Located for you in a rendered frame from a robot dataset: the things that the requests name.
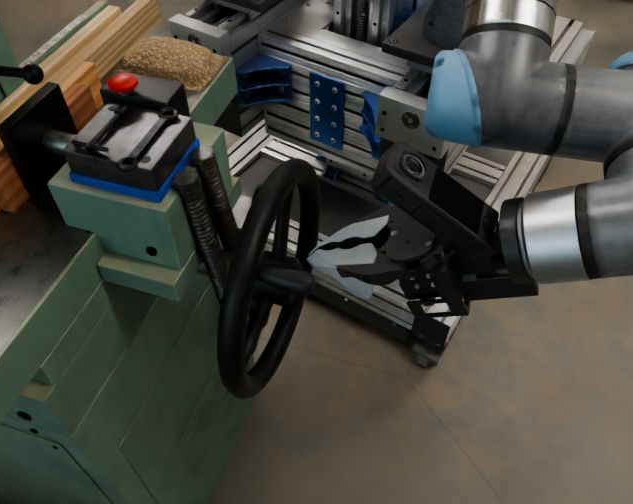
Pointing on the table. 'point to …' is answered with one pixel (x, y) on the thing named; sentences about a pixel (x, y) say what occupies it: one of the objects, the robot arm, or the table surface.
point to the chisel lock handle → (33, 74)
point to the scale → (53, 40)
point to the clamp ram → (38, 136)
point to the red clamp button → (122, 82)
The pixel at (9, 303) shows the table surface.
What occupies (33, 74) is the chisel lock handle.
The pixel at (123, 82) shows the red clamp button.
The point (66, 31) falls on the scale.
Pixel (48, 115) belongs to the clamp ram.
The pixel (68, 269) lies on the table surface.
